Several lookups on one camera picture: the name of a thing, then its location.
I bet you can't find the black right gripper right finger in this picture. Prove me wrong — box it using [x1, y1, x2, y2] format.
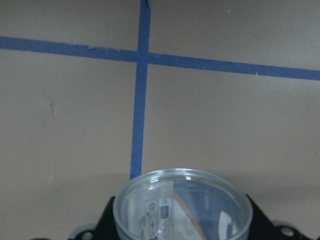
[246, 194, 274, 240]

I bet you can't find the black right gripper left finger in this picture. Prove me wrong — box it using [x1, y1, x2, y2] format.
[94, 196, 117, 240]

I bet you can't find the clear tennis ball can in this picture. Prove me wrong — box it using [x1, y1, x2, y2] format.
[113, 168, 253, 240]

